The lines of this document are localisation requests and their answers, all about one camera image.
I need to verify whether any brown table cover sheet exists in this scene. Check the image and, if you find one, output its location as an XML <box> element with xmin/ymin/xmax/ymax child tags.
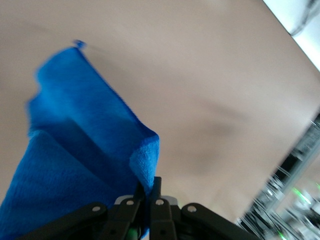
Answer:
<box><xmin>0</xmin><ymin>0</ymin><xmax>320</xmax><ymax>240</ymax></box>

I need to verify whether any metal shelf with electronics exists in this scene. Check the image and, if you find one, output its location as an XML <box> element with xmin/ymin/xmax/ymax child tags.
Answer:
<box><xmin>234</xmin><ymin>119</ymin><xmax>320</xmax><ymax>240</ymax></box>

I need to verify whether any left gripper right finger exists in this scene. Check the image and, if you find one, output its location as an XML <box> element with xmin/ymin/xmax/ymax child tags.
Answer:
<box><xmin>148</xmin><ymin>176</ymin><xmax>253</xmax><ymax>240</ymax></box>

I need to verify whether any blue microfibre towel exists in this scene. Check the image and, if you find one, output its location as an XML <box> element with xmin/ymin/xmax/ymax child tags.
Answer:
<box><xmin>0</xmin><ymin>39</ymin><xmax>161</xmax><ymax>240</ymax></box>

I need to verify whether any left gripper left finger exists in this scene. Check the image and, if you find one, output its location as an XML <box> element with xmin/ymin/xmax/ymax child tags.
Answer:
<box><xmin>14</xmin><ymin>181</ymin><xmax>147</xmax><ymax>240</ymax></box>

